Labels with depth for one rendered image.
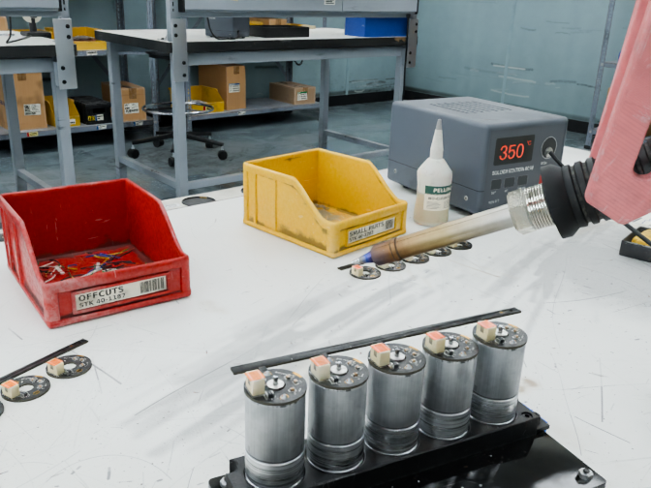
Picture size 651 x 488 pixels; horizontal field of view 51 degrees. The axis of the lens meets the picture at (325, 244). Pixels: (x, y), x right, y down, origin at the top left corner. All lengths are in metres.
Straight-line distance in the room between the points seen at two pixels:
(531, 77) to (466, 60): 0.66
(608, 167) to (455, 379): 0.13
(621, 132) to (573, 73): 5.38
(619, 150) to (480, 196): 0.47
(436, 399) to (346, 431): 0.05
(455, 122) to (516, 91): 5.18
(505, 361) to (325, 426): 0.09
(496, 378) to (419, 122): 0.45
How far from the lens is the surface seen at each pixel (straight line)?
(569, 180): 0.22
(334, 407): 0.28
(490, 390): 0.33
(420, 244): 0.24
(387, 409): 0.30
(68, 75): 2.60
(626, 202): 0.22
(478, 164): 0.67
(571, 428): 0.39
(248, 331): 0.45
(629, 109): 0.21
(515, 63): 5.87
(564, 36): 5.64
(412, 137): 0.74
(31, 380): 0.41
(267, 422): 0.27
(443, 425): 0.32
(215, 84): 5.01
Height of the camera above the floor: 0.96
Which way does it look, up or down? 21 degrees down
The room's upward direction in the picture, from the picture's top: 2 degrees clockwise
